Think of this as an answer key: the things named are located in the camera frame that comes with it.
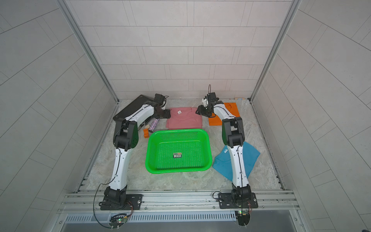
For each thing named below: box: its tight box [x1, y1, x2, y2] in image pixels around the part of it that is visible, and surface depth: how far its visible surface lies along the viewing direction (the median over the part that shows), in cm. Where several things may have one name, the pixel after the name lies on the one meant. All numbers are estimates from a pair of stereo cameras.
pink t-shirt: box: [166, 107, 202, 130], surface depth 105 cm
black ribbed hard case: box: [112, 94, 154, 121], surface depth 107 cm
